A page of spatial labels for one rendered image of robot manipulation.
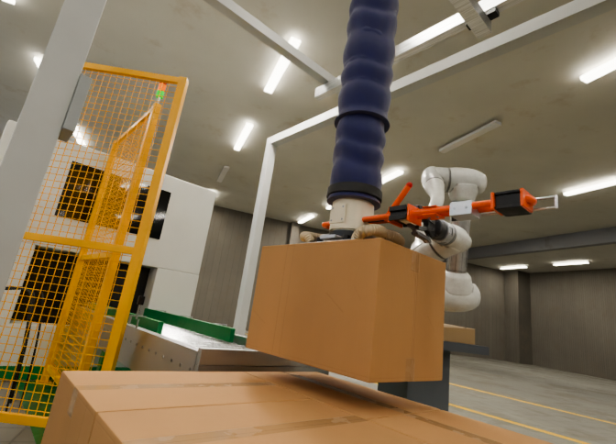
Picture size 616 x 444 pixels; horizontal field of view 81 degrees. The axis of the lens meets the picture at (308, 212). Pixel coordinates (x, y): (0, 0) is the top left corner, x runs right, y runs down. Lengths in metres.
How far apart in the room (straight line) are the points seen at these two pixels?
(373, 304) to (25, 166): 1.63
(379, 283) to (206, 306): 11.69
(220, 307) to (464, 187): 11.25
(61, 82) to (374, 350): 1.86
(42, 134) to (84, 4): 0.73
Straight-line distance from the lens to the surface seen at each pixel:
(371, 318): 1.07
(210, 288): 12.65
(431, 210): 1.23
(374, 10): 1.86
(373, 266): 1.09
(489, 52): 3.69
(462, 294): 2.07
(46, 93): 2.17
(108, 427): 0.84
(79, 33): 2.33
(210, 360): 1.53
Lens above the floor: 0.78
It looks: 16 degrees up
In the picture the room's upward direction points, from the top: 8 degrees clockwise
